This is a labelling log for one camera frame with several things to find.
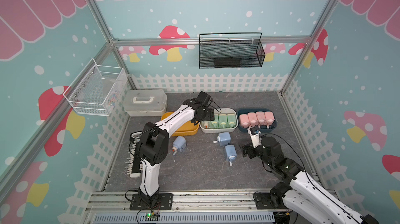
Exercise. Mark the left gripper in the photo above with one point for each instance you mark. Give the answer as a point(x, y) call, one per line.
point(207, 116)

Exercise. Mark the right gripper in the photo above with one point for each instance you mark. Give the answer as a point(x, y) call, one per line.
point(250, 148)

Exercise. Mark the yellow storage box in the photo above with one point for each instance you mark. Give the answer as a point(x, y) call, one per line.
point(187, 129)

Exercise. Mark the green sharpener bottom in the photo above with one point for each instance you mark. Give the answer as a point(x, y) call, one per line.
point(223, 121)

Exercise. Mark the teal storage box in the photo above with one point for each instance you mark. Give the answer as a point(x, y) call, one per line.
point(263, 129)

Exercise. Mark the white storage box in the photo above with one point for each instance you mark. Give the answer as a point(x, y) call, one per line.
point(219, 111)

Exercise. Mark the pink sharpener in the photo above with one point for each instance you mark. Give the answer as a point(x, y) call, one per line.
point(244, 121)
point(270, 118)
point(253, 120)
point(261, 118)

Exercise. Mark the pink sharpener bottom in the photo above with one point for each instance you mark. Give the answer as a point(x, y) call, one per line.
point(253, 120)

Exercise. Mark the blue sharpener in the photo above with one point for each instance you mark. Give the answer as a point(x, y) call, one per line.
point(230, 154)
point(223, 139)
point(178, 145)

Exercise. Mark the pale green sharpener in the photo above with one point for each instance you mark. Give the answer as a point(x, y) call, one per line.
point(206, 124)

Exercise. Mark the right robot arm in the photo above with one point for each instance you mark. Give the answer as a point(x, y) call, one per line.
point(297, 190)

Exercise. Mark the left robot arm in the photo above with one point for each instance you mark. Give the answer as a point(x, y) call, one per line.
point(152, 148)

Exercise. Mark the translucent lidded case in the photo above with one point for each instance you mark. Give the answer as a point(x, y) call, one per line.
point(145, 103)

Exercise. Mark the black tool rack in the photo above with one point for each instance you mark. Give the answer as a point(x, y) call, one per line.
point(134, 166)

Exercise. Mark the green circuit board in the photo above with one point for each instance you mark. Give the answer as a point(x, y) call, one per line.
point(152, 217)

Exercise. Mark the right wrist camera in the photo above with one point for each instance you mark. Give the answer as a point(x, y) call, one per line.
point(255, 136)

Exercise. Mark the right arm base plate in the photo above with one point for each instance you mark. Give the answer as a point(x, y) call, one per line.
point(266, 200)

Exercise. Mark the black wire mesh basket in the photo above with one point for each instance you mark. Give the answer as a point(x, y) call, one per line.
point(231, 50)

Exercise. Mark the white wire mesh basket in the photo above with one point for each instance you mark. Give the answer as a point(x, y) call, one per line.
point(96, 90)

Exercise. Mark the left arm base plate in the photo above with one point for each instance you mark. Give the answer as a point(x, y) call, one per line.
point(159, 201)

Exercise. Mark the aluminium rail frame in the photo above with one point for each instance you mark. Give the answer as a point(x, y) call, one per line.
point(188, 207)

